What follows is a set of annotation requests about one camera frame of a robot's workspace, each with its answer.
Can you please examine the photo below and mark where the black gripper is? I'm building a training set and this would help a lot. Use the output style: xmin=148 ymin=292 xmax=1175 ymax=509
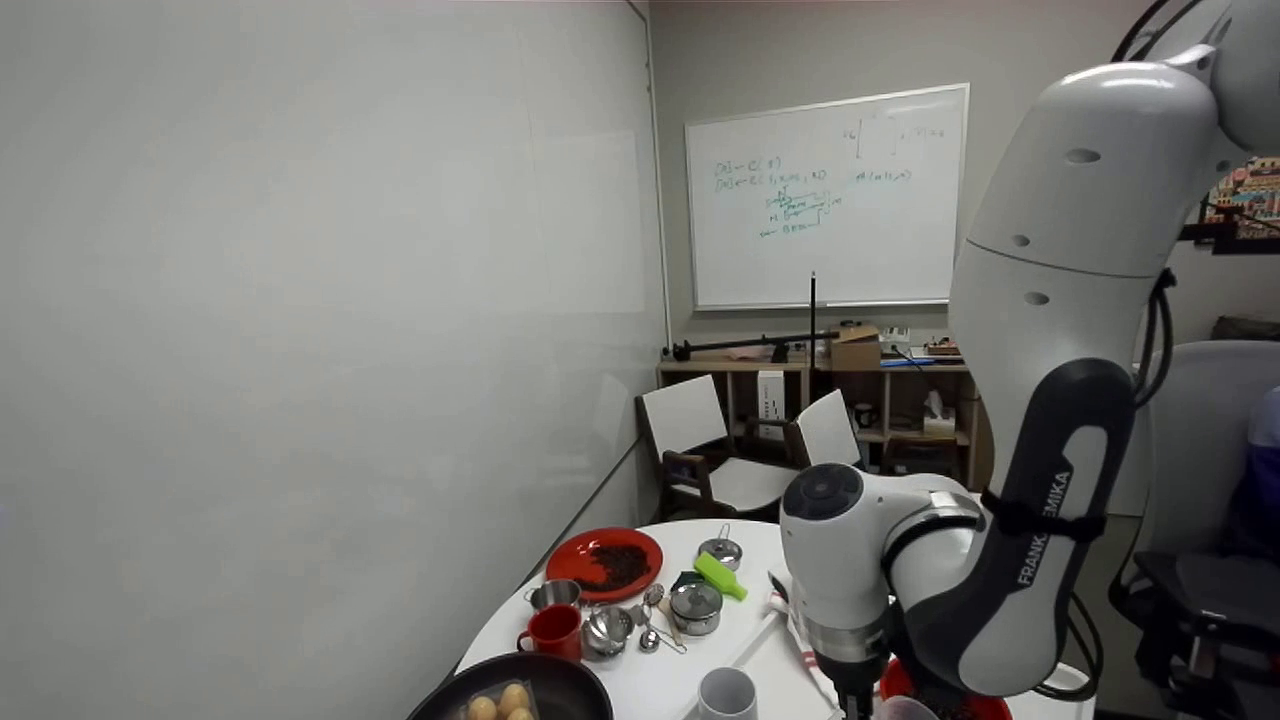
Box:
xmin=821 ymin=657 xmax=882 ymax=720

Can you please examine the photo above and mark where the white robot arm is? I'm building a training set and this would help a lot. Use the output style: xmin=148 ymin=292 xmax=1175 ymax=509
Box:
xmin=779 ymin=0 xmax=1280 ymax=720

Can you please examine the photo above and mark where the red bowl on tray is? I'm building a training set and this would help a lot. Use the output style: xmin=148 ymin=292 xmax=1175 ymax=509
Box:
xmin=874 ymin=660 xmax=1010 ymax=720

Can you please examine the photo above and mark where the small steel bowl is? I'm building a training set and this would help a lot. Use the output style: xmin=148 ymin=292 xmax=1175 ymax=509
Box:
xmin=584 ymin=609 xmax=630 ymax=657

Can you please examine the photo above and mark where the white red striped cloth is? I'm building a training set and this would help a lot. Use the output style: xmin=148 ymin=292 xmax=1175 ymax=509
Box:
xmin=767 ymin=574 xmax=844 ymax=712

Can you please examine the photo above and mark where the white mug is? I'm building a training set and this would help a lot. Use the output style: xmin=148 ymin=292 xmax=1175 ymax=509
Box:
xmin=689 ymin=670 xmax=756 ymax=720

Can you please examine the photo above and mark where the round steel tin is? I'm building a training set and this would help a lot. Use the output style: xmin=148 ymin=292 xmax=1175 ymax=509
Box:
xmin=667 ymin=574 xmax=725 ymax=637

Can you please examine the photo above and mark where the white plastic tray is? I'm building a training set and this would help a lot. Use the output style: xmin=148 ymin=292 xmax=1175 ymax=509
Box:
xmin=729 ymin=602 xmax=1094 ymax=720

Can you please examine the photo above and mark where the steel measuring spoon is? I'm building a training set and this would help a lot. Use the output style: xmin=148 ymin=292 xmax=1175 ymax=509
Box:
xmin=637 ymin=629 xmax=663 ymax=651

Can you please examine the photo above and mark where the right white cushioned chair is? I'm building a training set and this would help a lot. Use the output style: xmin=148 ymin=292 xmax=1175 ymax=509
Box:
xmin=795 ymin=387 xmax=862 ymax=468

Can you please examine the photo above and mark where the white cushioned chair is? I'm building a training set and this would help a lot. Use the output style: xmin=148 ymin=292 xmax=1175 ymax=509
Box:
xmin=641 ymin=377 xmax=800 ymax=521
xmin=795 ymin=387 xmax=862 ymax=468

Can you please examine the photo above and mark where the left white cushioned chair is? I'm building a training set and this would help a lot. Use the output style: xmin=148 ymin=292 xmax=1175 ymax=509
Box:
xmin=641 ymin=377 xmax=800 ymax=521

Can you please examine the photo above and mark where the red plate with food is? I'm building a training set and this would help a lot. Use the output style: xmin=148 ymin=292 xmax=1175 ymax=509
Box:
xmin=542 ymin=529 xmax=663 ymax=603

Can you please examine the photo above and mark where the red mug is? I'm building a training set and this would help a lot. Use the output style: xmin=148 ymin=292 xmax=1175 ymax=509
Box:
xmin=516 ymin=603 xmax=584 ymax=660

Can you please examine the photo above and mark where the steel cup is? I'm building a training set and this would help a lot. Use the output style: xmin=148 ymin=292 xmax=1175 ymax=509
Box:
xmin=528 ymin=581 xmax=578 ymax=614

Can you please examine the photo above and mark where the black frying pan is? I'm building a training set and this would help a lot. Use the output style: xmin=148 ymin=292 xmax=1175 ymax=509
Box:
xmin=409 ymin=651 xmax=611 ymax=720

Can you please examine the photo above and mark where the black tripod stand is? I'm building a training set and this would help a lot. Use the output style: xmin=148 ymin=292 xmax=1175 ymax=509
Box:
xmin=663 ymin=280 xmax=834 ymax=382

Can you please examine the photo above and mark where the grey office chair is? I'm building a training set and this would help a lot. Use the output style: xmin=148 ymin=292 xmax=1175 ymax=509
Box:
xmin=1108 ymin=342 xmax=1280 ymax=720

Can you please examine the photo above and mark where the wall whiteboard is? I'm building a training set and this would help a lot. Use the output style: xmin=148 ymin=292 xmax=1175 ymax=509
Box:
xmin=683 ymin=83 xmax=967 ymax=314

